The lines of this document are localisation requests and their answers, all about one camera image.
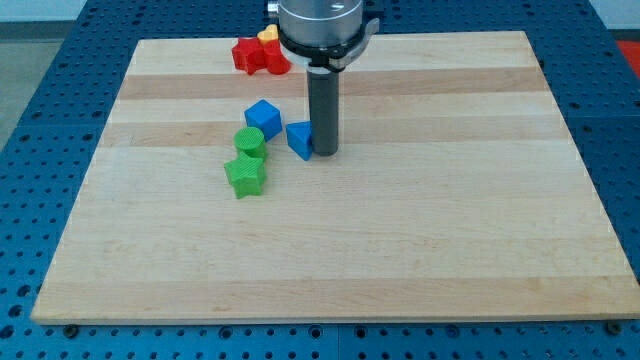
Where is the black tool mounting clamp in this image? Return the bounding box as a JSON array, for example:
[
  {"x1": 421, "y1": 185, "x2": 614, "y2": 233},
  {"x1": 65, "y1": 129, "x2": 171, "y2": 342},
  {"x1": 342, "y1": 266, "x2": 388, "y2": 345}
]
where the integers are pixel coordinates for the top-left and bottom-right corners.
[{"x1": 279, "y1": 18, "x2": 380, "y2": 73}]

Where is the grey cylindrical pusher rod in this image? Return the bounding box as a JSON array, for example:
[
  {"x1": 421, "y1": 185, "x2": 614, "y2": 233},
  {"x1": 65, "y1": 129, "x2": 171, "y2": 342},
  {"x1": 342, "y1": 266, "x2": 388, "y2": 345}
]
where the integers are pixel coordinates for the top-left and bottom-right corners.
[{"x1": 307, "y1": 72, "x2": 339, "y2": 156}]

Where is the yellow pentagon block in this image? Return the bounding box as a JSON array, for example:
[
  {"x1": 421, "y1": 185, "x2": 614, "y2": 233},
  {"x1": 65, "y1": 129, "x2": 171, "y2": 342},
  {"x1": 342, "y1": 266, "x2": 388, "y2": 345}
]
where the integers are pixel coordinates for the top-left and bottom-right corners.
[{"x1": 257, "y1": 24, "x2": 279, "y2": 45}]

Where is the red cylinder block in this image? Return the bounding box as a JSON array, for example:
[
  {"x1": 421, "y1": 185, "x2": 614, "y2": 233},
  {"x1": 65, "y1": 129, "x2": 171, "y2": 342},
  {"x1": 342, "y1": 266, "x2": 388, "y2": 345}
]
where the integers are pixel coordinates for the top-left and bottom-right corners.
[{"x1": 263, "y1": 40, "x2": 292, "y2": 75}]

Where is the blue triangle block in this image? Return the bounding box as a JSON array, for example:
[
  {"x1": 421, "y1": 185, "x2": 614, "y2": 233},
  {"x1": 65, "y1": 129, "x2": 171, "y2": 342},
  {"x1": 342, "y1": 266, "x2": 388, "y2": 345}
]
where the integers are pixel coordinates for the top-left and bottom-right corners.
[{"x1": 286, "y1": 121, "x2": 313, "y2": 161}]

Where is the blue cube block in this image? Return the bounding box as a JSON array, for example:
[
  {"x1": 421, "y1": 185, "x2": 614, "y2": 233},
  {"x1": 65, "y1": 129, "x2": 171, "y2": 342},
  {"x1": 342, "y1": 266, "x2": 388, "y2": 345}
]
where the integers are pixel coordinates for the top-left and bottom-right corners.
[{"x1": 244, "y1": 99, "x2": 282, "y2": 142}]

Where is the red star block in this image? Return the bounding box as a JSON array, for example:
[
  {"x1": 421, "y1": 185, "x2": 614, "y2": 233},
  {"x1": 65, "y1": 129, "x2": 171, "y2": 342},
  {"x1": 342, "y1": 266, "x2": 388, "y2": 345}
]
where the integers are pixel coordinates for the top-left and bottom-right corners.
[{"x1": 231, "y1": 37, "x2": 266, "y2": 75}]

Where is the green cylinder block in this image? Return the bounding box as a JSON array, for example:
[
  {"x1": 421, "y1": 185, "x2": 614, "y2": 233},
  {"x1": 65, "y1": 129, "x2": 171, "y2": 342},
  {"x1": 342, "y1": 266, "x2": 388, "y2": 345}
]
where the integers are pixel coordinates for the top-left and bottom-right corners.
[{"x1": 233, "y1": 127, "x2": 268, "y2": 160}]

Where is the green star block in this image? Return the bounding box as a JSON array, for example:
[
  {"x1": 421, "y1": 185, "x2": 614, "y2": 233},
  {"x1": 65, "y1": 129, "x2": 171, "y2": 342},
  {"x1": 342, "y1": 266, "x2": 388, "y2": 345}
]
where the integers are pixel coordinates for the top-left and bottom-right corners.
[{"x1": 224, "y1": 153, "x2": 266, "y2": 199}]

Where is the wooden board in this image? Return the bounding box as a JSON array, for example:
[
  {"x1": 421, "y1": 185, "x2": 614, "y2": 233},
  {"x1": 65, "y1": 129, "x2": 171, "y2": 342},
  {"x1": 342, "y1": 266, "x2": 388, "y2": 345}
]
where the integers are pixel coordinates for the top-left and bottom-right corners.
[{"x1": 31, "y1": 31, "x2": 639, "y2": 325}]

